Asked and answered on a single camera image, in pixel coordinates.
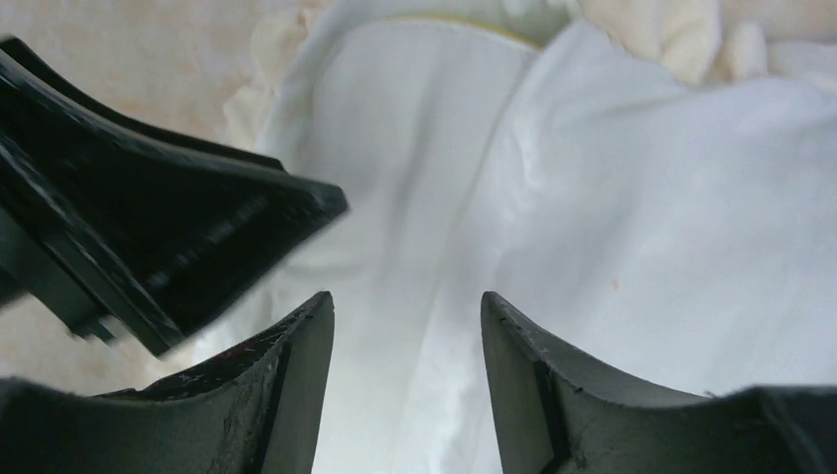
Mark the white pillow yellow edge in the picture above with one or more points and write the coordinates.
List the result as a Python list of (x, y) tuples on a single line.
[(461, 21)]

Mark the white ruffled pillowcase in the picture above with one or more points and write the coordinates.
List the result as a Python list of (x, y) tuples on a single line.
[(676, 223)]

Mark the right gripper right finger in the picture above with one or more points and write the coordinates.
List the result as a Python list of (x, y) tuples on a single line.
[(558, 409)]

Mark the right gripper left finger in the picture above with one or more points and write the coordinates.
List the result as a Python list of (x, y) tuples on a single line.
[(254, 408)]

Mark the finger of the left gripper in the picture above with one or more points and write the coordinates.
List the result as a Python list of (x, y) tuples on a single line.
[(103, 215)]

